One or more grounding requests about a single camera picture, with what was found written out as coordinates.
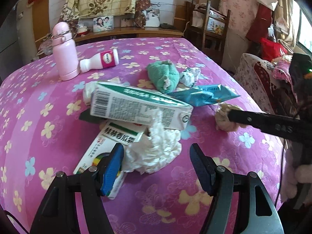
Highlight pink printed blanket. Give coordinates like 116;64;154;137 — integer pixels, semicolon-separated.
272;56;295;80

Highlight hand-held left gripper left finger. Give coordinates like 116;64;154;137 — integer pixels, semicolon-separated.
29;143;125;234

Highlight white bottle with magenta label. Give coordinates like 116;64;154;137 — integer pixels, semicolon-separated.
79;49;120;74

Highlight red bag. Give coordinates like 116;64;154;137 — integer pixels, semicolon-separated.
260;38;288;61

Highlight low wooden cabinet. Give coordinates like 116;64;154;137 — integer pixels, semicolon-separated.
73;26;184;45

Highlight sofa with floral cover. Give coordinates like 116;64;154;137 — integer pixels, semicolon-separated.
234;52;300;117

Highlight green towel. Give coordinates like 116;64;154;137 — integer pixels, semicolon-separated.
146;60;181;94

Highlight white green medicine box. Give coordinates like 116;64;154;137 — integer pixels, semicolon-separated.
73;122;145;199

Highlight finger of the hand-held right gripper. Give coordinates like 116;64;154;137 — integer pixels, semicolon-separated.
229;109;303;140

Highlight white green drink carton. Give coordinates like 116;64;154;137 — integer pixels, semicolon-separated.
90;82;194;130

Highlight cream floral cloth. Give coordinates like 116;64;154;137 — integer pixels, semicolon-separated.
60;0;149;30

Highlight dark wooden rack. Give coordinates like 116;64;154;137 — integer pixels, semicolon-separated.
184;0;231;65

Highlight beige tissue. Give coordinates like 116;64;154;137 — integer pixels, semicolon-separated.
215;103;242;131

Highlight pink thermos bottle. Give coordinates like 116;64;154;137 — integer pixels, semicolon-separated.
51;21;80;81

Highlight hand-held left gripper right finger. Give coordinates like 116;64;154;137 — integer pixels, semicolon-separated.
190;143;285;234

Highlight framed couple photo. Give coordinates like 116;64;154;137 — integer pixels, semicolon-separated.
93;15;115;33

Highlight white green wrapper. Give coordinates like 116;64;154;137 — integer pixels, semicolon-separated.
179;67;201;88

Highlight framed flower picture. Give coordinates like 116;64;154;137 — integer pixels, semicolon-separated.
207;17;225;35

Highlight blue snack packet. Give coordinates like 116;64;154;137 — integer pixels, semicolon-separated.
168;84;242;107

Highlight unframed wedding photo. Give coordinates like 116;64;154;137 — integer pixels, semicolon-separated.
143;8;161;27

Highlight black flat item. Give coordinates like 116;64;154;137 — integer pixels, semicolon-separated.
78;109;108;125

